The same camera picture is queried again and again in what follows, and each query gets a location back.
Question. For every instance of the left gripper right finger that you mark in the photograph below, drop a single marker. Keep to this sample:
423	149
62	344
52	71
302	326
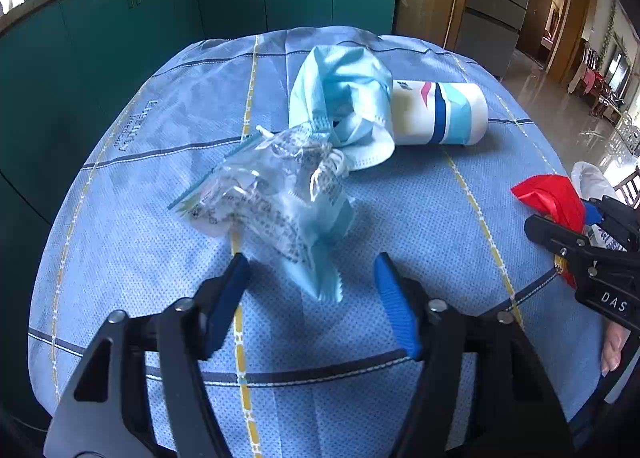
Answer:
482	390

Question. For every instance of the red packet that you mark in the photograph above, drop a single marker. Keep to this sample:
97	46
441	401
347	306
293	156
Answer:
561	220

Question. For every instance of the white trash bag bin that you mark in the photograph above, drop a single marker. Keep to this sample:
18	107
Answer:
589	182

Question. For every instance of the teal kitchen cabinets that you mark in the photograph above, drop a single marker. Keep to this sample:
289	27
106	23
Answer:
109	110

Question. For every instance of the person's right hand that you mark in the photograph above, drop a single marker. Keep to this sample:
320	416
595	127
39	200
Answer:
614	341

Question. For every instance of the light blue tablecloth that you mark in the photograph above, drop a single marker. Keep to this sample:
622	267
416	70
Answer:
175	382

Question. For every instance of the striped paper cup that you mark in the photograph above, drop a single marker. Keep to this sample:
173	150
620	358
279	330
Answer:
427	112

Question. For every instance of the clear plastic wrapper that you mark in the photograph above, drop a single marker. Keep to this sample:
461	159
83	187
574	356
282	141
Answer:
288	189

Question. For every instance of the light blue face mask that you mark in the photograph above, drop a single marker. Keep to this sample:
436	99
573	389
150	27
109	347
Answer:
345	93

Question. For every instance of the grey refrigerator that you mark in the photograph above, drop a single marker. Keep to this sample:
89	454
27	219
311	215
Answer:
489	32

